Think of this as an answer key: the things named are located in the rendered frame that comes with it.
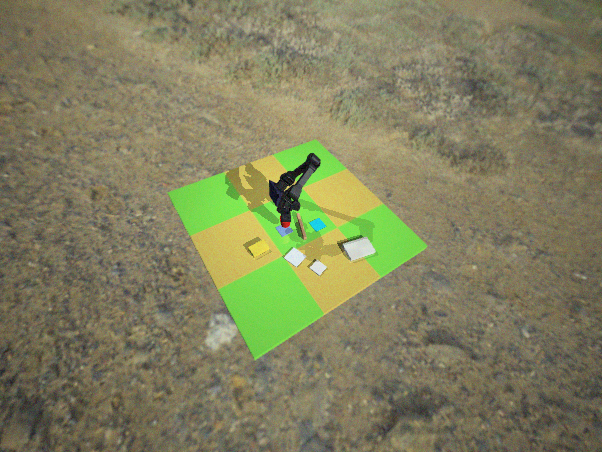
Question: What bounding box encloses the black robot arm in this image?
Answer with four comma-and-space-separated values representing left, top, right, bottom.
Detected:
274, 153, 321, 214

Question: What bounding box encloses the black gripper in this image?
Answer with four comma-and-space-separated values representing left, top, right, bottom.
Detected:
281, 204, 291, 222

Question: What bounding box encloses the yellow flat block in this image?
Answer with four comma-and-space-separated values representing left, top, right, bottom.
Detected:
248, 239, 269, 258

